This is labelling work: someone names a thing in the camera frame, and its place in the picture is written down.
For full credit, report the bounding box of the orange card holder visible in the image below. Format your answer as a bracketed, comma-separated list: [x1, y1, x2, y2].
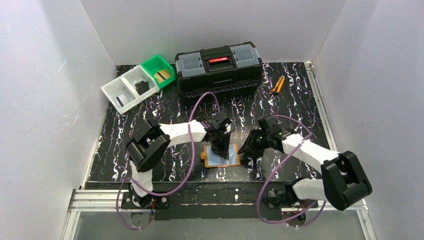
[200, 143, 241, 168]

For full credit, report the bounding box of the gold card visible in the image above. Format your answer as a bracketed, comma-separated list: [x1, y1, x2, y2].
[154, 69, 171, 84]

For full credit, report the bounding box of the silver white credit card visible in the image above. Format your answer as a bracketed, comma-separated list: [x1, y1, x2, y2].
[115, 93, 130, 108]

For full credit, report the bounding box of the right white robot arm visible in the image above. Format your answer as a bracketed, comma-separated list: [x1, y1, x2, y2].
[238, 115, 373, 211]

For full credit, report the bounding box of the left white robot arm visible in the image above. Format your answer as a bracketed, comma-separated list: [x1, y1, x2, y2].
[125, 112, 233, 198]

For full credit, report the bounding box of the orange utility knife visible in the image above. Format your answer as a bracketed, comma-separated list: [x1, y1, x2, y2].
[270, 75, 286, 95]

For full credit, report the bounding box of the black toolbox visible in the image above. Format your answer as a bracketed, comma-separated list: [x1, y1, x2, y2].
[174, 41, 263, 99]

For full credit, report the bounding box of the green plastic bin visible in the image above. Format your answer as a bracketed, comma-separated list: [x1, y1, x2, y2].
[140, 54, 176, 89]

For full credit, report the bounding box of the middle white plastic bin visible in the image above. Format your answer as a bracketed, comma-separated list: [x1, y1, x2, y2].
[121, 65, 160, 102]

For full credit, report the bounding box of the white plastic bin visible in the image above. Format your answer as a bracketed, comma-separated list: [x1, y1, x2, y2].
[101, 76, 140, 115]
[121, 65, 160, 102]

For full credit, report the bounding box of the left white plastic bin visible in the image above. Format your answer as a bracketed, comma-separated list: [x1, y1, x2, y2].
[101, 76, 140, 115]

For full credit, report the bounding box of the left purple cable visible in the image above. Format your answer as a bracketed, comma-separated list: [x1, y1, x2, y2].
[115, 91, 222, 231]

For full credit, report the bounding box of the purple cable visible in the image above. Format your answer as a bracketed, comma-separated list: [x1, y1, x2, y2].
[115, 91, 222, 231]
[255, 114, 327, 226]

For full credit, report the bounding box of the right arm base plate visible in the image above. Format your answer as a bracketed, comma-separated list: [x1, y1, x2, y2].
[262, 189, 318, 210]

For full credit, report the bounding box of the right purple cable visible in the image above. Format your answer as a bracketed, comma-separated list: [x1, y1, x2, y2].
[255, 114, 327, 226]

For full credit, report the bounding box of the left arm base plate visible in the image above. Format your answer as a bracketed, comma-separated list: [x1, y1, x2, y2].
[120, 191, 170, 210]

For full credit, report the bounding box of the aluminium frame rail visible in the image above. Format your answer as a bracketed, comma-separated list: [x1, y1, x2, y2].
[61, 62, 378, 240]

